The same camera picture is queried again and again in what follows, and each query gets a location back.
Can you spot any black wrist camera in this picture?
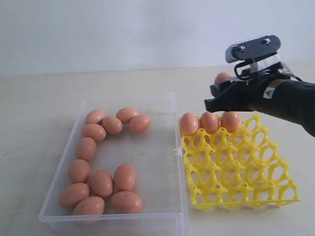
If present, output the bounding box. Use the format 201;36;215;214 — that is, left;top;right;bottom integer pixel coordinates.
225;35;281;67

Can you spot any yellow plastic egg tray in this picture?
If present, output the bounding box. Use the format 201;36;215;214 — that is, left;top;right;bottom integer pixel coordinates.
181;115;300;210

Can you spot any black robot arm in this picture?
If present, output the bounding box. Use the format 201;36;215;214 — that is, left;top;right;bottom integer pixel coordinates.
205;74;315;136

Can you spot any brown egg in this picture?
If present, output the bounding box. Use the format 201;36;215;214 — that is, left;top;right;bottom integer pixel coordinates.
82;123;106;142
116;107;139;124
114;164;136;191
58;182;90;209
111;191;143;214
101;116;123;135
214;72;230;84
220;111;240;133
200;111;219;134
72;196;105;215
90;170;114;198
75;137;96;161
180;113;199;135
85;109;106;124
68;159;91;183
129;115;152;133

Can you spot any clear plastic bin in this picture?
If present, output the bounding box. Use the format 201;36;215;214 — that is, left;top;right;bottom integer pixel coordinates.
39;92;188;236

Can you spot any black cable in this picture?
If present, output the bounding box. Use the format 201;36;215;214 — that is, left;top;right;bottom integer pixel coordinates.
233;61;303;82

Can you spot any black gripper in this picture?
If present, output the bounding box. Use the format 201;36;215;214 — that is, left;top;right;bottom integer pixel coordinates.
204;74;303;118

